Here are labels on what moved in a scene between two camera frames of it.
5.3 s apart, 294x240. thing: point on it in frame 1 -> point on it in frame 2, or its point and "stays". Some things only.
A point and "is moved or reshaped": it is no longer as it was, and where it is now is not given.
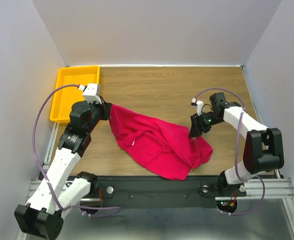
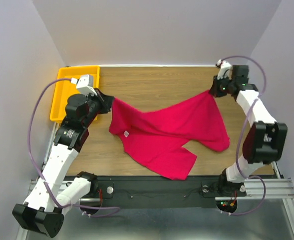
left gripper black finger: [107, 111] -> [107, 103]
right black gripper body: [208, 119] -> [225, 86]
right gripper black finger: [196, 119] -> [216, 82]
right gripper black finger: [196, 128] -> [213, 90]
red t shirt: [166, 150] is moved or reshaped
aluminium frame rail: [35, 183] stays
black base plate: [161, 191] stays
